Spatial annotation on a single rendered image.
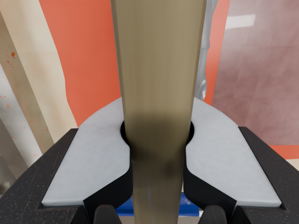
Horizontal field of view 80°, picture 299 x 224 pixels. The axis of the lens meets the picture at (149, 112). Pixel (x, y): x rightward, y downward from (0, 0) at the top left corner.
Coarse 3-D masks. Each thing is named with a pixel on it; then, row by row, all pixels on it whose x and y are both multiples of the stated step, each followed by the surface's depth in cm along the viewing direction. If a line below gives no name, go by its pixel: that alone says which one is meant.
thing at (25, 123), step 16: (0, 16) 22; (0, 32) 22; (0, 48) 22; (0, 64) 22; (16, 64) 24; (0, 80) 23; (16, 80) 24; (0, 96) 24; (16, 96) 24; (32, 96) 27; (0, 112) 25; (16, 112) 25; (32, 112) 27; (16, 128) 27; (32, 128) 27; (16, 144) 28; (32, 144) 28; (48, 144) 31; (32, 160) 30
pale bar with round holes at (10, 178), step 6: (0, 156) 29; (0, 162) 29; (0, 168) 29; (6, 168) 30; (0, 174) 29; (6, 174) 30; (12, 174) 32; (0, 180) 29; (6, 180) 30; (12, 180) 32; (0, 186) 31; (6, 186) 31; (0, 192) 30
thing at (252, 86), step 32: (64, 64) 25; (96, 64) 25; (224, 64) 24; (256, 64) 24; (288, 64) 24; (96, 96) 27; (224, 96) 27; (256, 96) 27; (288, 96) 27; (256, 128) 30; (288, 128) 30
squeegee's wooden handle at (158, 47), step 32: (128, 0) 5; (160, 0) 5; (192, 0) 5; (128, 32) 6; (160, 32) 6; (192, 32) 6; (128, 64) 6; (160, 64) 6; (192, 64) 6; (128, 96) 7; (160, 96) 7; (192, 96) 7; (128, 128) 8; (160, 128) 8; (160, 160) 9; (160, 192) 10
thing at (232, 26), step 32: (64, 0) 21; (96, 0) 21; (224, 0) 21; (256, 0) 20; (288, 0) 20; (64, 32) 23; (96, 32) 23; (224, 32) 22; (256, 32) 22; (288, 32) 22
